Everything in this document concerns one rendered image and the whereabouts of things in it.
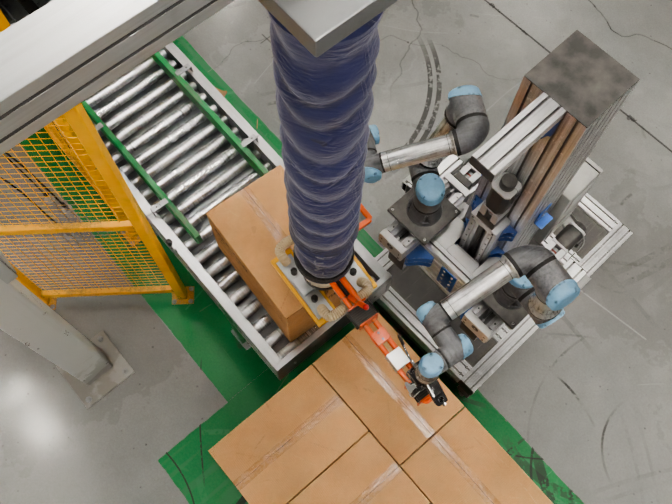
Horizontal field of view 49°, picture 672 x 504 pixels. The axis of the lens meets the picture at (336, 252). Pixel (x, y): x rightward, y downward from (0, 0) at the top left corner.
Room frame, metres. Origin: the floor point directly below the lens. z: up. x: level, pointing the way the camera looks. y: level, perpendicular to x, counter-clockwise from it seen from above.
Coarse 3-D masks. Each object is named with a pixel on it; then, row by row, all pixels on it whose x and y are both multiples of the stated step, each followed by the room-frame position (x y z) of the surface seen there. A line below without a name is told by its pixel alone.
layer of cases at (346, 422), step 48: (288, 384) 0.65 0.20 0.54; (336, 384) 0.66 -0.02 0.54; (384, 384) 0.66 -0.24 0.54; (240, 432) 0.43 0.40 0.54; (288, 432) 0.44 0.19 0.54; (336, 432) 0.44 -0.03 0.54; (384, 432) 0.45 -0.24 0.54; (432, 432) 0.46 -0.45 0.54; (480, 432) 0.46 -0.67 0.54; (240, 480) 0.23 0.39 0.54; (288, 480) 0.23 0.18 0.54; (336, 480) 0.24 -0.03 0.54; (384, 480) 0.25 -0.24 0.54; (432, 480) 0.25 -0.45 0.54; (480, 480) 0.26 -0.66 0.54; (528, 480) 0.26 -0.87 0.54
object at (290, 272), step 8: (288, 256) 1.06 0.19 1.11; (272, 264) 1.03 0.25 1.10; (280, 264) 1.02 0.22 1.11; (280, 272) 0.99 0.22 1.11; (288, 272) 0.99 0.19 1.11; (296, 272) 0.98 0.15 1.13; (288, 280) 0.96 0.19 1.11; (296, 288) 0.93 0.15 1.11; (296, 296) 0.89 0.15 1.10; (312, 296) 0.89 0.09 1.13; (320, 296) 0.89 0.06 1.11; (304, 304) 0.86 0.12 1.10; (312, 304) 0.86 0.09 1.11; (328, 304) 0.86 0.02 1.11; (312, 312) 0.83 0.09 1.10; (320, 320) 0.80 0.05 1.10
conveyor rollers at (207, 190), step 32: (96, 96) 2.14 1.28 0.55; (128, 96) 2.15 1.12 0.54; (160, 96) 2.17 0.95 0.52; (128, 128) 1.95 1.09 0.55; (160, 128) 1.96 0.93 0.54; (192, 128) 1.98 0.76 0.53; (160, 160) 1.77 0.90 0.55; (192, 160) 1.78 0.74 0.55; (224, 160) 1.79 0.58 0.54; (224, 192) 1.61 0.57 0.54; (192, 224) 1.43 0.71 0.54; (224, 256) 1.26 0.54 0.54; (224, 288) 1.10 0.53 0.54; (288, 352) 0.80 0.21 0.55
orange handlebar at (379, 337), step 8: (360, 208) 1.23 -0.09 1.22; (368, 216) 1.20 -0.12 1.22; (360, 224) 1.16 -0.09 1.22; (344, 280) 0.93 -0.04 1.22; (336, 288) 0.89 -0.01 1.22; (352, 288) 0.90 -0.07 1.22; (344, 296) 0.86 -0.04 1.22; (376, 320) 0.77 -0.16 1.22; (368, 328) 0.74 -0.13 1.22; (384, 328) 0.74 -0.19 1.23; (376, 336) 0.71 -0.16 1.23; (384, 336) 0.71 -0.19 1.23; (376, 344) 0.68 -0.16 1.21; (392, 344) 0.68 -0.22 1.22; (384, 352) 0.65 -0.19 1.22; (408, 368) 0.59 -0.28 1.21; (424, 400) 0.48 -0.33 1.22
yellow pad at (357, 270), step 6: (354, 258) 1.06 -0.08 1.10; (354, 264) 1.03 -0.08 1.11; (360, 264) 1.04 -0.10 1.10; (354, 270) 1.00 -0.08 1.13; (360, 270) 1.01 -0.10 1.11; (348, 276) 0.98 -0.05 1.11; (354, 276) 0.98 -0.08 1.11; (360, 276) 0.98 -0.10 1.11; (366, 276) 0.98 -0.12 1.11; (348, 282) 0.96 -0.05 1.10; (354, 282) 0.96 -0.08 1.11; (372, 282) 0.96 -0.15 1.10; (354, 288) 0.93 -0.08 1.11; (360, 288) 0.93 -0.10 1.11
